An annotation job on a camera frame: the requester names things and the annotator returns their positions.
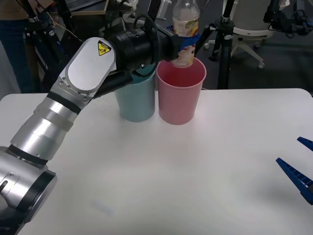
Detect person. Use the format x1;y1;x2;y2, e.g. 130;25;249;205
0;0;51;94

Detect black machine arm with cables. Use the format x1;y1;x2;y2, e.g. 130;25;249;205
262;0;313;39

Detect dark desk with wooden edge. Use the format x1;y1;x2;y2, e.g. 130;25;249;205
69;0;110;16

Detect red-capped clear plastic bottle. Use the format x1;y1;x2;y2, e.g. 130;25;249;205
171;0;200;69

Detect grey laptop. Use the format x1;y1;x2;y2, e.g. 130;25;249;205
65;0;105;12

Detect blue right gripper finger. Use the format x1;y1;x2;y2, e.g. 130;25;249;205
275;157;313;206
297;136;313;151

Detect pale floor cable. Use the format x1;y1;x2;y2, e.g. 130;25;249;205
47;13;83;41

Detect tall black tripod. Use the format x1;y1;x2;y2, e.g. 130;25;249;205
194;0;236;90

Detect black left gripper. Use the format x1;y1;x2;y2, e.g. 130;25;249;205
156;24;201;63

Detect white office chair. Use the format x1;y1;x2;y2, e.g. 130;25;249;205
203;14;276;71

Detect pale blue plastic bin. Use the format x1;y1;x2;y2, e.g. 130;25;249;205
114;62;157;123

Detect black tripod with tape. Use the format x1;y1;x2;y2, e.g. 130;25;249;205
23;0;85;94

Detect pink plastic bin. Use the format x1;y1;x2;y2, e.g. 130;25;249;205
156;57;207;126

